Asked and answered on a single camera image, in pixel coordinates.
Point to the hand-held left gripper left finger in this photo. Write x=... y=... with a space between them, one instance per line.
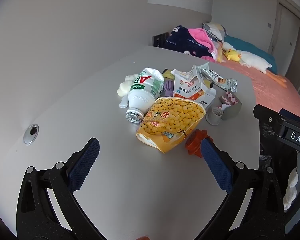
x=86 y=165

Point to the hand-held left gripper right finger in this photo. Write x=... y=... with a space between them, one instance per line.
x=215 y=165

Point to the orange plastic cap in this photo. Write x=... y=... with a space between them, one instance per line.
x=193 y=142

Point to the yellow soybean print bag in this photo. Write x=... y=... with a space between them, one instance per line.
x=170 y=120

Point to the white cardboard carton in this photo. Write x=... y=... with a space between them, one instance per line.
x=187 y=90

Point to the white plastic drink bottle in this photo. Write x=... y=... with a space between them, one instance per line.
x=145 y=90

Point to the bed with pink sheet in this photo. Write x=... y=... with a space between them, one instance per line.
x=270 y=92

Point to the grey plastic spout cap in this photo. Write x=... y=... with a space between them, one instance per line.
x=214 y=116

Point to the pink patterned grey pouch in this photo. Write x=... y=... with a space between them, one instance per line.
x=231 y=107

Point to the silver desk grommet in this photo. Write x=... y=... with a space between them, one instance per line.
x=30 y=135

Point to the white goose plush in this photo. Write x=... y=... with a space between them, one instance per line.
x=252 y=60

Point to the silver snack wrapper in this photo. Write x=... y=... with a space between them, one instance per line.
x=220 y=80

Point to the crumpled white tissue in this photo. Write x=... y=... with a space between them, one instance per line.
x=125 y=86

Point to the teal pillow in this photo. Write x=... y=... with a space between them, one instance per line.
x=250 y=47

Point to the purple plastic wrapper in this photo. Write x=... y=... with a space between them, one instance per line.
x=168 y=87

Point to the yellow duck plush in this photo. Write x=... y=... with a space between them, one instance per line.
x=232 y=54

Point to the small yellow packet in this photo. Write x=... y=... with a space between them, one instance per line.
x=168 y=74

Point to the pink white printed blanket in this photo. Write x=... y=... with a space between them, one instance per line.
x=217 y=52

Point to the white wardrobe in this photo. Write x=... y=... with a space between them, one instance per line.
x=287 y=25

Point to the patchwork pillow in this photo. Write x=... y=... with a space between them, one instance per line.
x=215 y=28

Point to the pink fleece garment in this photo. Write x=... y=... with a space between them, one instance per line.
x=202 y=36

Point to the navy printed pajama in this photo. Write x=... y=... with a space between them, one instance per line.
x=180 y=42

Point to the dark wall socket panel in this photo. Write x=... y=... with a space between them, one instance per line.
x=158 y=40

